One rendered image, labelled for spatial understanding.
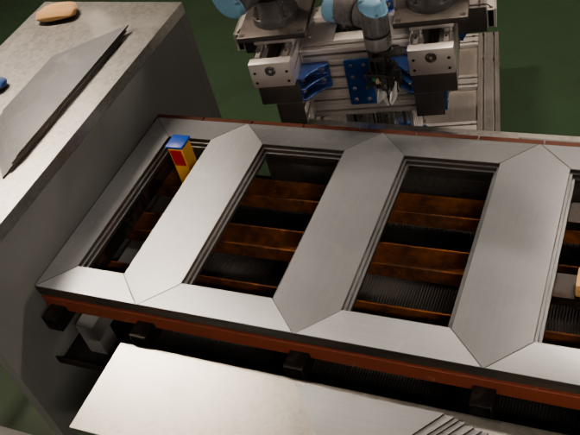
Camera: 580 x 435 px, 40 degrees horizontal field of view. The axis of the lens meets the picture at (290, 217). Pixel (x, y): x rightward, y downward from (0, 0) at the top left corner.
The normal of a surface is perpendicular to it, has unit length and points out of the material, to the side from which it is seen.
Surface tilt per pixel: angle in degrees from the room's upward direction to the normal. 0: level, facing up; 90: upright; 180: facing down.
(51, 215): 90
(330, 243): 0
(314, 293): 0
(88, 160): 90
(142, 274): 0
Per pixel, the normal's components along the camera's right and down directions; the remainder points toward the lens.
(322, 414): -0.22, -0.70
